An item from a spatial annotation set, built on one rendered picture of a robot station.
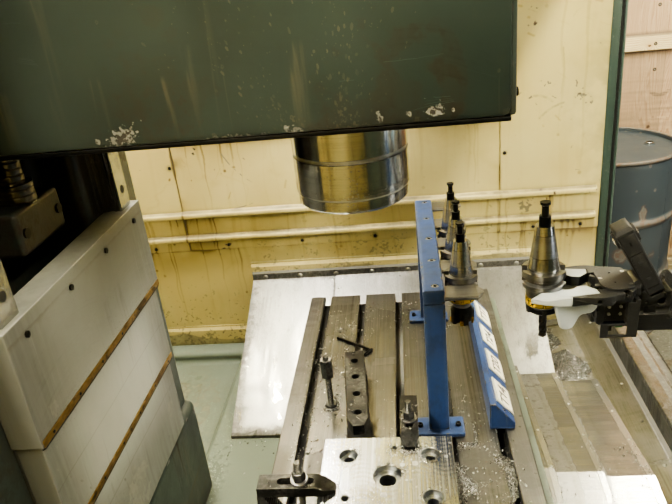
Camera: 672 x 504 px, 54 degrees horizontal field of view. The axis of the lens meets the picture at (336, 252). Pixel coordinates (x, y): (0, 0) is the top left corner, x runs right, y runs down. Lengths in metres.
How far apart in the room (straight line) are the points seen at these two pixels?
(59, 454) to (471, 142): 1.40
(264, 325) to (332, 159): 1.26
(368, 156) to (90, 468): 0.64
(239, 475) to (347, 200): 1.06
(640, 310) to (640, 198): 2.06
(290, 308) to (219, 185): 0.44
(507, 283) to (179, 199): 1.05
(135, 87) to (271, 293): 1.37
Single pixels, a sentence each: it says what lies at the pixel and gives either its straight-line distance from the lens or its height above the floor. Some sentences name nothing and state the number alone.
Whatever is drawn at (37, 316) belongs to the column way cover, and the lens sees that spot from 0.96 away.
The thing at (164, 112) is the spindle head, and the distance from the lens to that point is 0.82.
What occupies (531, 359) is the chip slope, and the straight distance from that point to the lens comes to 1.93.
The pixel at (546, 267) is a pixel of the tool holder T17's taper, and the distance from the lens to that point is 0.98.
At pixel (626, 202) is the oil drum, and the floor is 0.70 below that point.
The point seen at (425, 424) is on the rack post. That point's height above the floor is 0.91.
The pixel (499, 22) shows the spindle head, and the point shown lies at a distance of 0.77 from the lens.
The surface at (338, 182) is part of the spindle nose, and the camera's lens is 0.85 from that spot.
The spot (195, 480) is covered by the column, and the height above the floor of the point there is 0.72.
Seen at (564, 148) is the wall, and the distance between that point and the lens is 2.03.
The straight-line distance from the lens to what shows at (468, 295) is 1.20.
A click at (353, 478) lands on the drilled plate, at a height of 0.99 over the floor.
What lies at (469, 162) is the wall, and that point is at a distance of 1.99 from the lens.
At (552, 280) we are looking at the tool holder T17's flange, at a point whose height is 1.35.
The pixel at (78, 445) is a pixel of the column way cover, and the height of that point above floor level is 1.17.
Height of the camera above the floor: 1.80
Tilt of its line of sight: 24 degrees down
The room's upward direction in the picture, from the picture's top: 6 degrees counter-clockwise
